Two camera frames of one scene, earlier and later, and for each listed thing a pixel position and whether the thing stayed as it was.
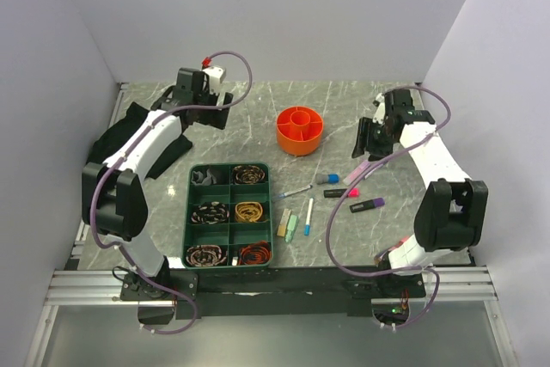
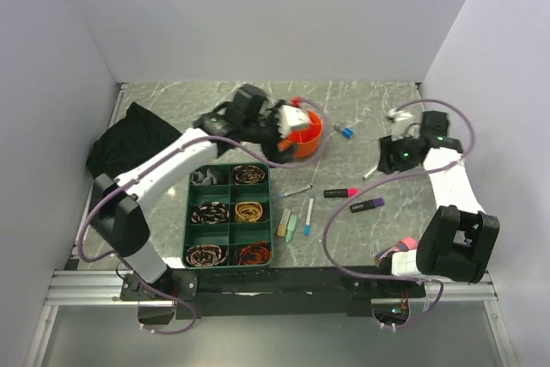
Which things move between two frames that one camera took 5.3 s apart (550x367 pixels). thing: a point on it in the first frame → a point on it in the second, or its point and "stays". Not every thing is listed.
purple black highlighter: x=367 y=204 stays
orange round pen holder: x=299 y=131 stays
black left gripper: x=216 y=118 → x=271 y=151
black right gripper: x=376 y=153 → x=388 y=146
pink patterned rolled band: x=204 y=255 stays
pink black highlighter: x=338 y=192 stays
